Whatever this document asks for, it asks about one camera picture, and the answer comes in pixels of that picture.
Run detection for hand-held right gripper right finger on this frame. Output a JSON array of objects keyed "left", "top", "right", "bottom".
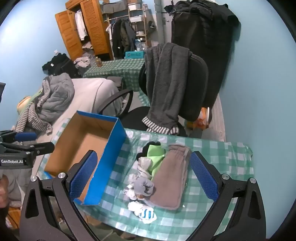
[{"left": 189, "top": 151, "right": 267, "bottom": 241}]

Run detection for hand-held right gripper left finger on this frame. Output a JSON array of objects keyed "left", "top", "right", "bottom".
[{"left": 20, "top": 150, "right": 100, "bottom": 241}]

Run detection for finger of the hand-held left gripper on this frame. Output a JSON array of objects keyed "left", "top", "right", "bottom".
[
  {"left": 0, "top": 130, "right": 38, "bottom": 142},
  {"left": 0, "top": 142, "right": 55, "bottom": 156}
]

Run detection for blue cardboard box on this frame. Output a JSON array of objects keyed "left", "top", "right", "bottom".
[{"left": 44, "top": 110, "right": 127, "bottom": 206}]

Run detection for grey-brown fleece cloth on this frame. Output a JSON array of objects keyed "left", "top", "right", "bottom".
[{"left": 144, "top": 144, "right": 192, "bottom": 211}]

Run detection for light green cloth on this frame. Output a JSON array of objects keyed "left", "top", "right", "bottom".
[{"left": 145, "top": 144, "right": 166, "bottom": 173}]

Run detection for white plastic bag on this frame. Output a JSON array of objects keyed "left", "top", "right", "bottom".
[{"left": 124, "top": 156, "right": 154, "bottom": 201}]

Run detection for black knit sock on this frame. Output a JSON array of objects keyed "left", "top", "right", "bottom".
[{"left": 136, "top": 141, "right": 162, "bottom": 160}]

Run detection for grey sock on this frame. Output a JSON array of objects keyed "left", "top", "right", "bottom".
[{"left": 134, "top": 177, "right": 155, "bottom": 197}]

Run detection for white blue-striped sock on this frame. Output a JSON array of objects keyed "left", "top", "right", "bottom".
[{"left": 128, "top": 201, "right": 158, "bottom": 224}]

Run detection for person's left hand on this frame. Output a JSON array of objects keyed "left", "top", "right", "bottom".
[{"left": 0, "top": 175, "right": 10, "bottom": 208}]

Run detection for grey striped garment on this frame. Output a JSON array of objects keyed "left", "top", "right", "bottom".
[{"left": 15, "top": 79, "right": 53, "bottom": 135}]

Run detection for green checked tablecloth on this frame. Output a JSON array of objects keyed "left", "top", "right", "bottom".
[
  {"left": 83, "top": 58, "right": 151, "bottom": 107},
  {"left": 35, "top": 117, "right": 255, "bottom": 239}
]

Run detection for grey padded quilt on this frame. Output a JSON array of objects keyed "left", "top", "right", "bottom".
[
  {"left": 7, "top": 169, "right": 31, "bottom": 208},
  {"left": 35, "top": 73, "right": 75, "bottom": 121}
]

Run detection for orange plastic bag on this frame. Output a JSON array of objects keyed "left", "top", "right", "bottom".
[{"left": 187, "top": 107, "right": 213, "bottom": 130}]

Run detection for bed with grey sheet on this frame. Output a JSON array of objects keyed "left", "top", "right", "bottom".
[{"left": 30, "top": 77, "right": 125, "bottom": 176}]

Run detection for black clothes pile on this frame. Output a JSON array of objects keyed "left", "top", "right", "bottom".
[{"left": 42, "top": 53, "right": 81, "bottom": 78}]

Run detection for black office chair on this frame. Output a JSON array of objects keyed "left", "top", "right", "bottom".
[{"left": 98, "top": 52, "right": 210, "bottom": 137}]

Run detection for grey and white clothes pile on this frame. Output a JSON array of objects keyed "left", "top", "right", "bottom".
[{"left": 73, "top": 56, "right": 95, "bottom": 68}]

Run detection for white hanging shirt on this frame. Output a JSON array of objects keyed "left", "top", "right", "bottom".
[{"left": 74, "top": 10, "right": 88, "bottom": 41}]

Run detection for wooden louvred wardrobe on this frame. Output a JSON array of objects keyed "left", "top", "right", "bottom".
[{"left": 55, "top": 0, "right": 114, "bottom": 61}]

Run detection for teal plastic crate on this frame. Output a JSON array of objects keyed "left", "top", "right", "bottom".
[{"left": 125, "top": 51, "right": 147, "bottom": 60}]

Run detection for hanging dark coats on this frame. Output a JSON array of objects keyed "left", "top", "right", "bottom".
[{"left": 106, "top": 18, "right": 137, "bottom": 59}]

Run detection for black hanging jacket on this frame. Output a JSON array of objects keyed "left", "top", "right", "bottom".
[{"left": 164, "top": 0, "right": 240, "bottom": 109}]

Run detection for grey door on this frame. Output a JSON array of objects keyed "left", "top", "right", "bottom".
[{"left": 154, "top": 0, "right": 173, "bottom": 45}]

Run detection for white shelf unit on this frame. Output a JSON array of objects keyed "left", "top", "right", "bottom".
[{"left": 128, "top": 0, "right": 148, "bottom": 50}]

